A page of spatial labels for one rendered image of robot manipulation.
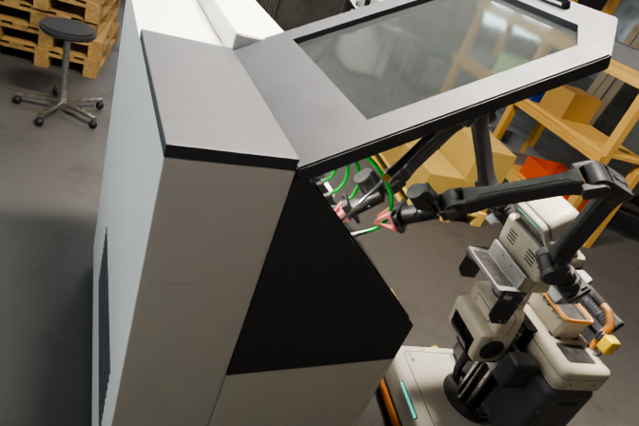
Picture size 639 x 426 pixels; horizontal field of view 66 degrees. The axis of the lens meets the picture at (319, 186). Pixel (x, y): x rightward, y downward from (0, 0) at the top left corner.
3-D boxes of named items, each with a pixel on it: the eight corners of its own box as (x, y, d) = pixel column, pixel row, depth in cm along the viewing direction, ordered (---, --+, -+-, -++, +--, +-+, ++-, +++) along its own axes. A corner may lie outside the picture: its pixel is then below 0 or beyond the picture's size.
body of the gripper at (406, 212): (390, 217, 147) (413, 213, 143) (399, 199, 155) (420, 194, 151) (398, 234, 150) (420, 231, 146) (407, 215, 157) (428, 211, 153)
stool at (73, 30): (105, 102, 426) (115, 24, 394) (93, 136, 373) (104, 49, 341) (24, 86, 404) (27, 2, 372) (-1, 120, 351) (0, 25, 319)
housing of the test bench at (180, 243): (175, 520, 174) (300, 159, 105) (87, 540, 161) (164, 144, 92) (145, 258, 281) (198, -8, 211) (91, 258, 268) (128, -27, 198)
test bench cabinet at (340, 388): (319, 488, 201) (395, 359, 164) (175, 521, 174) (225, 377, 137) (273, 349, 254) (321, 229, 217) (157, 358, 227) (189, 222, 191)
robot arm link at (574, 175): (610, 199, 130) (597, 170, 138) (611, 183, 126) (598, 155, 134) (446, 225, 143) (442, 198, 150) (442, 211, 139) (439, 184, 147)
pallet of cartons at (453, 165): (396, 214, 424) (432, 139, 389) (364, 147, 528) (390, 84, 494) (483, 231, 449) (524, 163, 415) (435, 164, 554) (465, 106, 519)
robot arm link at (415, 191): (462, 217, 141) (458, 195, 147) (447, 191, 134) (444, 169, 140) (423, 229, 146) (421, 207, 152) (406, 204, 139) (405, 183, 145)
